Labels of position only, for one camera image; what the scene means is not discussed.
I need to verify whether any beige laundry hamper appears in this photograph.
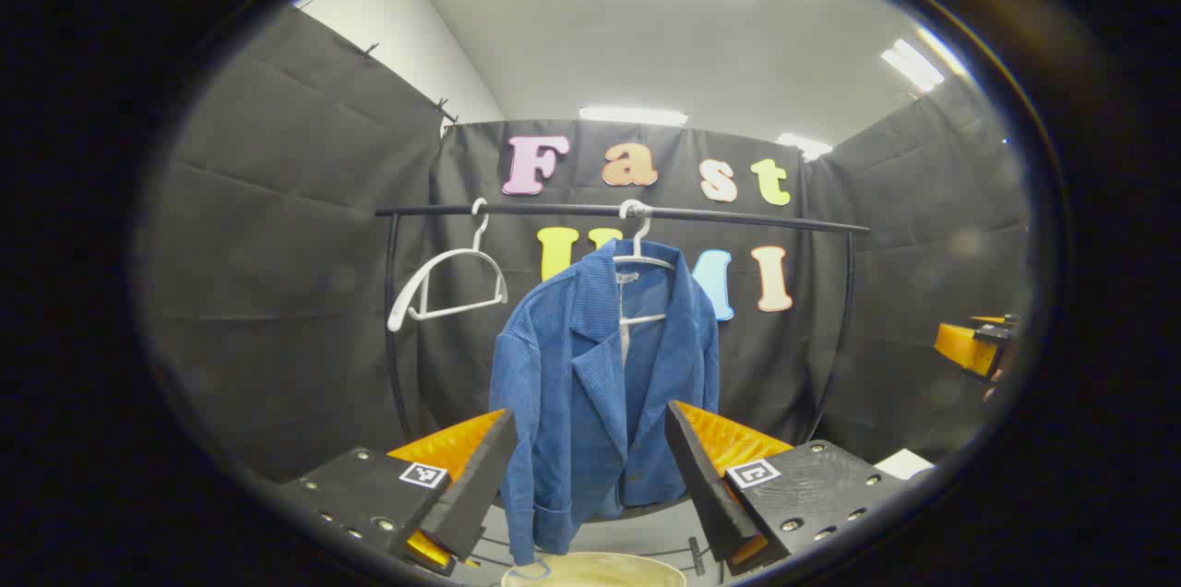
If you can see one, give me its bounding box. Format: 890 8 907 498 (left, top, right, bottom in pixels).
501 552 689 587

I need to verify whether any black backdrop cloth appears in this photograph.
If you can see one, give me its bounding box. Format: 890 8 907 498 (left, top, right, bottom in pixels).
138 6 1030 486

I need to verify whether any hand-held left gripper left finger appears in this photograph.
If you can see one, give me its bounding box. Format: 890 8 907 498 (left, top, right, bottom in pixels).
275 408 519 577

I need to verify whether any black clothes rack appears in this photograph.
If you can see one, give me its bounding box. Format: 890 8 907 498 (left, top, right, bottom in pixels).
376 202 870 574

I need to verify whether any ceiling light panel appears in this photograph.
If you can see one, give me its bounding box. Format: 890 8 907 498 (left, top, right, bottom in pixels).
579 105 689 127
881 38 947 94
777 133 833 162

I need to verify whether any blue corduroy jacket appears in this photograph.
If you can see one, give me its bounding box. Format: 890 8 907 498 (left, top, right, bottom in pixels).
489 239 721 567

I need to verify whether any white hanger with taped hook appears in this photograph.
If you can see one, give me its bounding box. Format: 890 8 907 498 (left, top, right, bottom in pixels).
613 199 680 329

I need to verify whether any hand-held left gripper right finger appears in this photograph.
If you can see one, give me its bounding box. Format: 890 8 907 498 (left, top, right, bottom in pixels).
664 400 910 574

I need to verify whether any white plastic hanger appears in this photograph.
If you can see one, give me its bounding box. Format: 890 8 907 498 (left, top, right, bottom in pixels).
388 198 509 332

